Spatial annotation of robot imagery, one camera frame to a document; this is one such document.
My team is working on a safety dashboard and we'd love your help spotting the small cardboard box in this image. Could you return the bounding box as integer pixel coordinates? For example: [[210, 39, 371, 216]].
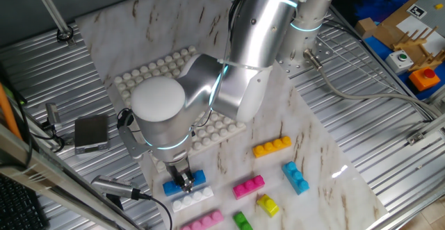
[[354, 17, 378, 40]]

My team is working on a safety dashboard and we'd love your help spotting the orange four-stud block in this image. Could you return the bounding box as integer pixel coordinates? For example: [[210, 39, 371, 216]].
[[252, 135, 293, 159]]

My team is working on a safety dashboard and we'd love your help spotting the black keyboard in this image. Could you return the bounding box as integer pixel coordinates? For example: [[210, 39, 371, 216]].
[[0, 174, 49, 230]]

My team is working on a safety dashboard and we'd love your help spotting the white paper sheet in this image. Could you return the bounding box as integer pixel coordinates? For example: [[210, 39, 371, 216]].
[[396, 14, 445, 56]]

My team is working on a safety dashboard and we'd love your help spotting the black white marker tag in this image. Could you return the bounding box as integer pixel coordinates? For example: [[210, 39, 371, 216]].
[[405, 3, 428, 19]]

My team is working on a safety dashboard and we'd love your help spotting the silver digital scale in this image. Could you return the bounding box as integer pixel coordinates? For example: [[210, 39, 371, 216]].
[[74, 114, 111, 156]]

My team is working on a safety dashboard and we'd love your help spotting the silver camera on stand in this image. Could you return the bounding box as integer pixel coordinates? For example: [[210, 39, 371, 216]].
[[90, 174, 142, 210]]

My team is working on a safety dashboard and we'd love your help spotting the blue four-stud block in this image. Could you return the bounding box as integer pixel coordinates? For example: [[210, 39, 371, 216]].
[[162, 170, 207, 197]]

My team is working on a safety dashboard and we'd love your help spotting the wooden peg rack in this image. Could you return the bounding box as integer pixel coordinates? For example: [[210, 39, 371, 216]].
[[391, 26, 445, 72]]

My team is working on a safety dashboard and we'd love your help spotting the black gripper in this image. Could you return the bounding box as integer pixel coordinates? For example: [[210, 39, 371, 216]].
[[165, 158, 195, 194]]

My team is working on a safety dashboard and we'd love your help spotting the light blue three-stud block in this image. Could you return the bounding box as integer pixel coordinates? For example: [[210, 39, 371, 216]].
[[281, 161, 310, 196]]

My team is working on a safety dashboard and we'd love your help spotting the black camera cable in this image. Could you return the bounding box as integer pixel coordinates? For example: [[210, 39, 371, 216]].
[[138, 192, 174, 230]]

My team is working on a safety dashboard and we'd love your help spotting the green two-stud block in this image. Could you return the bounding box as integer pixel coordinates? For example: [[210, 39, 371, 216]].
[[232, 211, 254, 230]]

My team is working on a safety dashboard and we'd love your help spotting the aluminium tripod pole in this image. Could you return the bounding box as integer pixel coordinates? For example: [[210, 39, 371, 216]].
[[29, 0, 76, 47]]

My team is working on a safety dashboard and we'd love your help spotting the white studded baseplate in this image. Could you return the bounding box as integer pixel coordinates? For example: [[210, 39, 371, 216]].
[[113, 45, 247, 174]]

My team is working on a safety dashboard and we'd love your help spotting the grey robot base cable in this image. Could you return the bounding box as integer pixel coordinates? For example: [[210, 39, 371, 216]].
[[302, 48, 441, 120]]

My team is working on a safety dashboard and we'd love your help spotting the orange box red button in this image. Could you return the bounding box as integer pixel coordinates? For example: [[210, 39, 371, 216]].
[[408, 67, 442, 92]]

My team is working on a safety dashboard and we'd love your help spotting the small silver camera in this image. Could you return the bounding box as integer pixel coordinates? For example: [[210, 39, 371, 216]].
[[44, 103, 63, 131]]

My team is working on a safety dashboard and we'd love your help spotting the white box green button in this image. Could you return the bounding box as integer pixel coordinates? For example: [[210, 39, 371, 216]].
[[385, 49, 414, 74]]

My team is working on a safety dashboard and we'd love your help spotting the white four-stud block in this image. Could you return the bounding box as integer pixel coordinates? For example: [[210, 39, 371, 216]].
[[171, 186, 215, 213]]

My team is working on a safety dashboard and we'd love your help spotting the perforated robot base plate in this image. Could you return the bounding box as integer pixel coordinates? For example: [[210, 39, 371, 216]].
[[276, 21, 334, 78]]

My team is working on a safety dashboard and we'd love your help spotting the magenta three-stud block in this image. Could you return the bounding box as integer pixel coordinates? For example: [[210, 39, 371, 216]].
[[232, 174, 266, 201]]

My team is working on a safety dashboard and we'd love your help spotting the grey studded board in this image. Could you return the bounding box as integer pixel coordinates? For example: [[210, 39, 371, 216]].
[[415, 0, 445, 38]]

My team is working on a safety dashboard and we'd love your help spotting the pink four-stud block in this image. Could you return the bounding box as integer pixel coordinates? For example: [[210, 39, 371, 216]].
[[179, 208, 225, 230]]

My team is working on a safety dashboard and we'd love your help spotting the brown cardboard sheet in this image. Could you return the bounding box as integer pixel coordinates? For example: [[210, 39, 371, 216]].
[[361, 0, 421, 50]]

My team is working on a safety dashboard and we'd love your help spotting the orange pole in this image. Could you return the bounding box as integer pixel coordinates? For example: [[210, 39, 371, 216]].
[[0, 82, 22, 140]]

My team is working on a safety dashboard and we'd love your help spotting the yellow two-stud block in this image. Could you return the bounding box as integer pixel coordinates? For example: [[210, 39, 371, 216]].
[[256, 194, 280, 218]]

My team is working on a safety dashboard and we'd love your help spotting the black ring on pole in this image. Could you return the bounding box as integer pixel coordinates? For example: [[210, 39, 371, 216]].
[[56, 24, 74, 43]]

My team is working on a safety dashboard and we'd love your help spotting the marble pattern board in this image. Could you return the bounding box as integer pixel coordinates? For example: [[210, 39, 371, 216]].
[[74, 0, 389, 230]]

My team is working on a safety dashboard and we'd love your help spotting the small aluminium corner bracket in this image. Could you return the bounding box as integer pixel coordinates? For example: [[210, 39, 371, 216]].
[[406, 131, 428, 146]]

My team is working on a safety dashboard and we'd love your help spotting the aluminium frame beam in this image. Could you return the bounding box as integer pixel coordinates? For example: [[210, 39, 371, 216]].
[[0, 124, 140, 230]]

